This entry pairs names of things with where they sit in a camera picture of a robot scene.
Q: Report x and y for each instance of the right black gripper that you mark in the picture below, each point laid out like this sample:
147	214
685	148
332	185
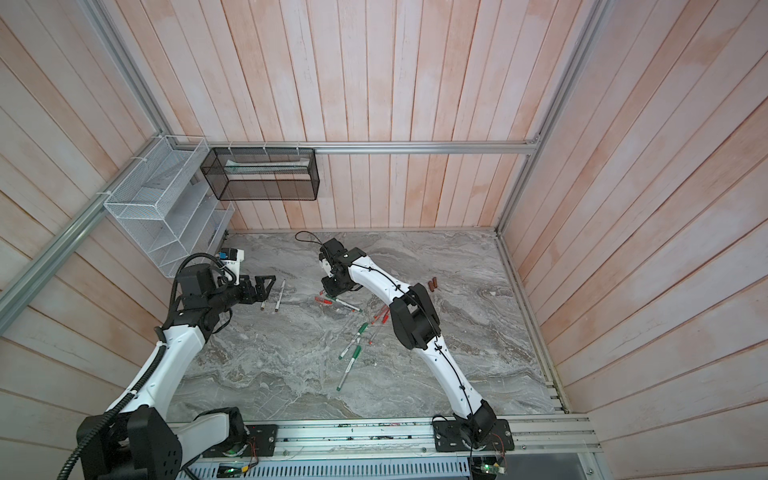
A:
330	289

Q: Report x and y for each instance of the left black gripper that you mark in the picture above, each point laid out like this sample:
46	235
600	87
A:
262	294

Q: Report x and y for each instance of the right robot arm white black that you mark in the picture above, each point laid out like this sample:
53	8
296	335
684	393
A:
416	325

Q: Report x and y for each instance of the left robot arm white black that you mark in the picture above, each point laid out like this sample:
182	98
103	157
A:
132	438

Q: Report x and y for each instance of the red gel pen cluster one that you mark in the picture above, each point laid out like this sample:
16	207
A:
378	313

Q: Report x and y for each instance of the red gel pen cluster three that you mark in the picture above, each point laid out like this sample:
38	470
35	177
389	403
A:
376	331

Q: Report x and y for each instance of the black mesh basket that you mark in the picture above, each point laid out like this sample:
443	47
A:
262	173

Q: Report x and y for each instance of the green circuit board left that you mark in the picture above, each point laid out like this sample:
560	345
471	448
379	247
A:
231	471

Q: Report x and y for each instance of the green circuit board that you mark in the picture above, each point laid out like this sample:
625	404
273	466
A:
231	471
484	469

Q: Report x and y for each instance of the green circuit board right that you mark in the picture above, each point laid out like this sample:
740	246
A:
484	469

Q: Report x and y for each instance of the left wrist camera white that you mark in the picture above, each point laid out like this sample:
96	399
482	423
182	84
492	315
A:
232	259

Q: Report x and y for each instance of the white wire mesh shelf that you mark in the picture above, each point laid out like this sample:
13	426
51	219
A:
165	204

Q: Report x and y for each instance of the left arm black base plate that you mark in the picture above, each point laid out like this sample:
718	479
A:
260	441

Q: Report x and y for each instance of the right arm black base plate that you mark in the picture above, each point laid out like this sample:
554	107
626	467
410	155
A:
453	435

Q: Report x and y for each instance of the aluminium frame rail back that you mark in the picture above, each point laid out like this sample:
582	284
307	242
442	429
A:
389	147

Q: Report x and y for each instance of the aluminium frame rail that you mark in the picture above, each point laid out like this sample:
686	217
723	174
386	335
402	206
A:
28	284
389	147

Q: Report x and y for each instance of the aluminium frame rail left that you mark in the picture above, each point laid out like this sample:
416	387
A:
28	284

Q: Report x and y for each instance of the aluminium mounting rail front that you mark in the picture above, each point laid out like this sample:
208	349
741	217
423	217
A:
347	439

